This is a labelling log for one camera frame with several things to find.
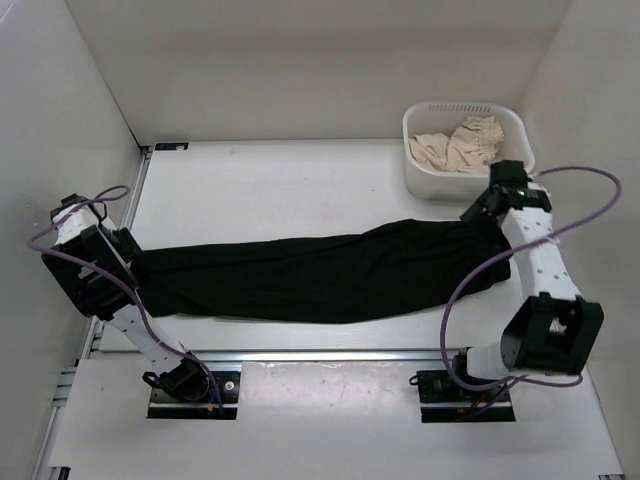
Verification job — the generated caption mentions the white plastic basket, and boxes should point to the white plastic basket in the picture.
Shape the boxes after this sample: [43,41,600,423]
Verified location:
[402,101,535,201]

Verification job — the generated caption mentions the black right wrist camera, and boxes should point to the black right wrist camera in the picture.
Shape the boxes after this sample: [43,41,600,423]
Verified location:
[488,160,529,191]

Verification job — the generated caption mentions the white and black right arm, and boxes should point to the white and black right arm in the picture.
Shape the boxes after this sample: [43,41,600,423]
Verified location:
[449,186,604,400]

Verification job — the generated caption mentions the white front cover board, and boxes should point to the white front cover board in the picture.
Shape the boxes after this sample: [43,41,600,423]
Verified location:
[49,357,622,479]

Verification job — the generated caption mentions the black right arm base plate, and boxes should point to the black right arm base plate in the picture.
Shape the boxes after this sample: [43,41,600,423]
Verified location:
[408,370,516,424]

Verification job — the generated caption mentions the beige trousers in basket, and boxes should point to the beige trousers in basket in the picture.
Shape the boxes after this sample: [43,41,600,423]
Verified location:
[409,116,505,174]

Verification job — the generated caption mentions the small dark label sticker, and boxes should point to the small dark label sticker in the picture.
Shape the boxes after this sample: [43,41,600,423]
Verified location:
[154,142,189,151]

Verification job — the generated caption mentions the black trousers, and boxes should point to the black trousers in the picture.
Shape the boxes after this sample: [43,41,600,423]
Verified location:
[131,219,509,324]

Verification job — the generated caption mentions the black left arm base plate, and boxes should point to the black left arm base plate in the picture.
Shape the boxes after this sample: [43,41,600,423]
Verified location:
[143,370,241,420]

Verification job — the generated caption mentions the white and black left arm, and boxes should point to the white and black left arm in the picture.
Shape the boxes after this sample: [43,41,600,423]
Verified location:
[29,194,212,403]

